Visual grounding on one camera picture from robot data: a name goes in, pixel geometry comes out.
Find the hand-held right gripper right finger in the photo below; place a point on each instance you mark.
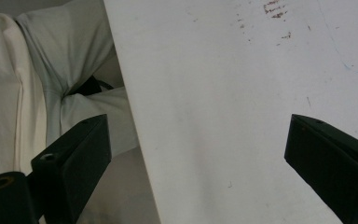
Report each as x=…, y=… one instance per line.
x=332, y=168

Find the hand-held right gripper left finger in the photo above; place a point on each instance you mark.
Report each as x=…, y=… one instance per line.
x=74, y=165

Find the black object behind cloth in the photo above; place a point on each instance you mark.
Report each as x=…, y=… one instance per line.
x=88, y=87

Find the cream white cloth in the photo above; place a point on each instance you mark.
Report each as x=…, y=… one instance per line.
x=0, y=93

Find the pale grey cloth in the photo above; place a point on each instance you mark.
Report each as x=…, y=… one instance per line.
x=71, y=46

